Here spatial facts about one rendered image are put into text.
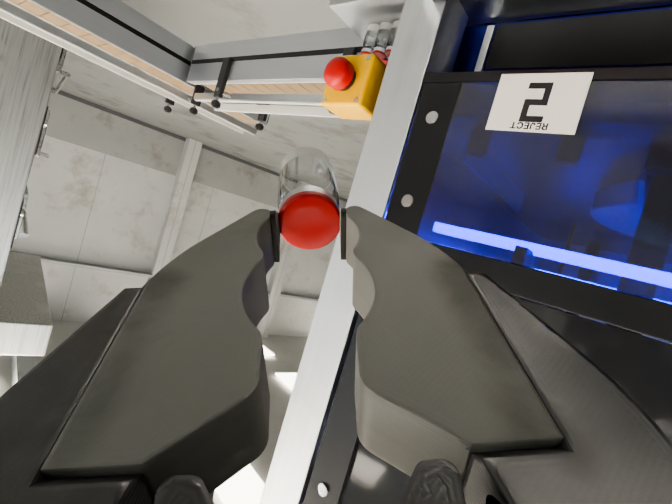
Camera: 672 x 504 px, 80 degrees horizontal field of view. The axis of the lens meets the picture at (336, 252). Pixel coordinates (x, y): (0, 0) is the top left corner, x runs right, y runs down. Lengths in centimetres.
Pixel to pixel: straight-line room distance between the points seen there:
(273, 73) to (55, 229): 915
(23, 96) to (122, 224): 762
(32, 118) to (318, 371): 222
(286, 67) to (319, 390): 62
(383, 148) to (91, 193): 946
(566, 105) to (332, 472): 47
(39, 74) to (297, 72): 187
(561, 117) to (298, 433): 47
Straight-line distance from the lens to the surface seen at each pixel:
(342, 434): 53
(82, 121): 981
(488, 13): 62
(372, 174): 52
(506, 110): 48
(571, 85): 47
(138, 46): 114
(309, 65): 84
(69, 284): 1017
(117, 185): 992
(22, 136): 255
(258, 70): 94
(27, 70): 257
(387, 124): 53
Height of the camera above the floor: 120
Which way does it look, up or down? 2 degrees up
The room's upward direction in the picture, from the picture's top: 164 degrees counter-clockwise
